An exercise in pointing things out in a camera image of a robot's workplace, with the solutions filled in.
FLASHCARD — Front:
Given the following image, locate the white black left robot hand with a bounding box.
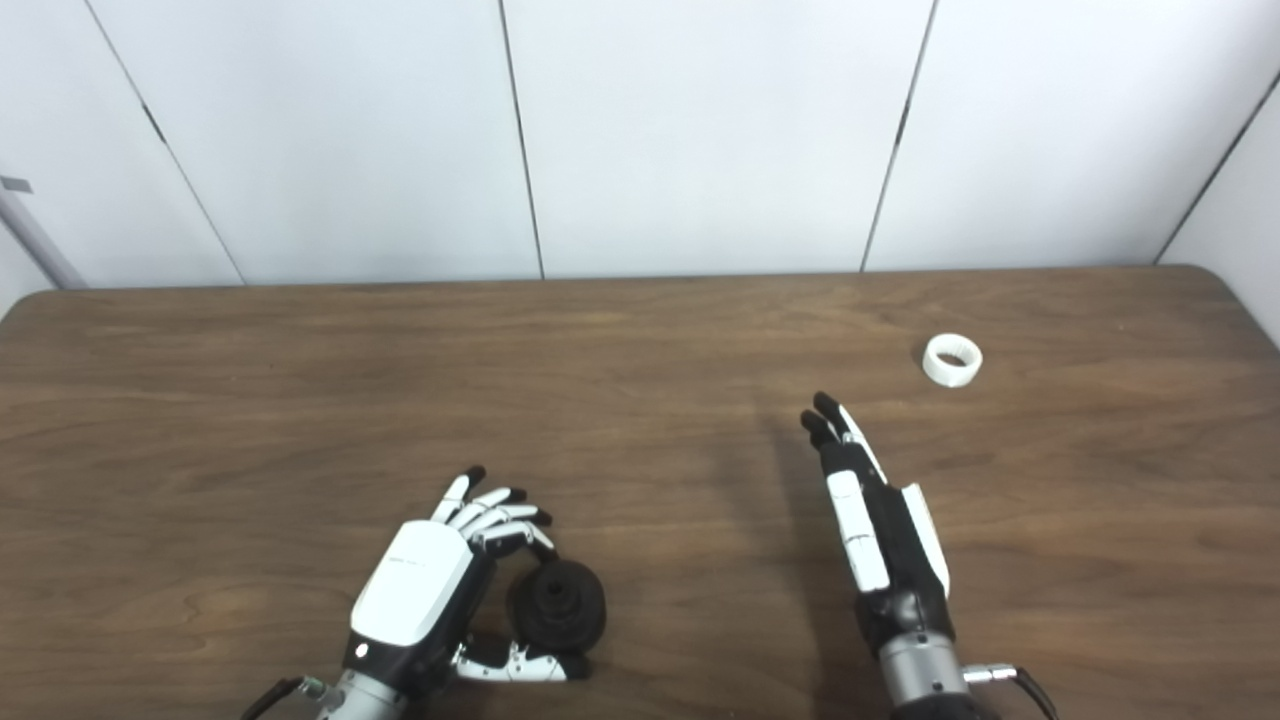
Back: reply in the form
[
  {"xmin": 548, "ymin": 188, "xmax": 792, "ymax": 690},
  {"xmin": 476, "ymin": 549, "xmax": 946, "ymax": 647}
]
[{"xmin": 343, "ymin": 465, "xmax": 591, "ymax": 696}]

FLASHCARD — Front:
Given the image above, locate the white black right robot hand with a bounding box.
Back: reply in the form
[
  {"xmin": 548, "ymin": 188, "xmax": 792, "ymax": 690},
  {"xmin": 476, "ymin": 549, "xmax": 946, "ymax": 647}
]
[{"xmin": 800, "ymin": 391, "xmax": 956, "ymax": 656}]

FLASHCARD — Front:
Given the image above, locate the round black part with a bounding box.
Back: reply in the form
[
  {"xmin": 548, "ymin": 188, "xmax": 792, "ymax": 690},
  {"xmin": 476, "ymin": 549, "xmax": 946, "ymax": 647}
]
[{"xmin": 508, "ymin": 559, "xmax": 608, "ymax": 656}]

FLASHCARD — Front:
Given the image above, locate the white ring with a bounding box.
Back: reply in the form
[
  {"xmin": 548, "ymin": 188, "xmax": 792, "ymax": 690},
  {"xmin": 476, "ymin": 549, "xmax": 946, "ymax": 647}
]
[{"xmin": 922, "ymin": 334, "xmax": 984, "ymax": 389}]

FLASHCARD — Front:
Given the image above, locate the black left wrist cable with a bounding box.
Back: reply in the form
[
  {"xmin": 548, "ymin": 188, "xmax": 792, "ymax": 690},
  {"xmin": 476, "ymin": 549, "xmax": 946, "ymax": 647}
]
[{"xmin": 240, "ymin": 676, "xmax": 331, "ymax": 720}]

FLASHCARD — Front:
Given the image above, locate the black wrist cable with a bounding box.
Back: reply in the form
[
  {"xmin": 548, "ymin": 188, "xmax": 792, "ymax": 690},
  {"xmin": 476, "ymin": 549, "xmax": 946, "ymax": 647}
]
[
  {"xmin": 240, "ymin": 676, "xmax": 331, "ymax": 720},
  {"xmin": 962, "ymin": 663, "xmax": 1059, "ymax": 720}
]

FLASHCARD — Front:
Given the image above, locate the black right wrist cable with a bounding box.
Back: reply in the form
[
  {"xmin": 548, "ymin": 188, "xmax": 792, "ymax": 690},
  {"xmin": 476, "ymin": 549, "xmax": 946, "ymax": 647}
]
[{"xmin": 962, "ymin": 663, "xmax": 1059, "ymax": 720}]

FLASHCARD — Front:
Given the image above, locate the grey wall post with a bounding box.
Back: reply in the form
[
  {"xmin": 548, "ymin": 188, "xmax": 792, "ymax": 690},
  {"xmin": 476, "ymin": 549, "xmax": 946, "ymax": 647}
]
[{"xmin": 0, "ymin": 185, "xmax": 89, "ymax": 291}]

